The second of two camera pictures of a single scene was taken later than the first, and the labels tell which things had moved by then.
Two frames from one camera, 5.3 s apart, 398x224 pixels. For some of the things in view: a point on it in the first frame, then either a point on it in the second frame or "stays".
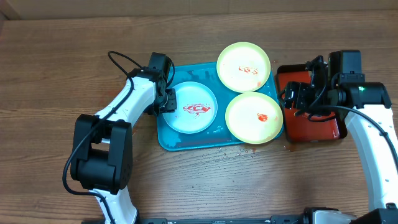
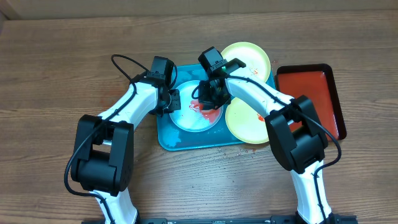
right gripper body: [306, 98] -> [212, 96]
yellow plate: [243, 67] stays
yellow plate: [254, 117] stays
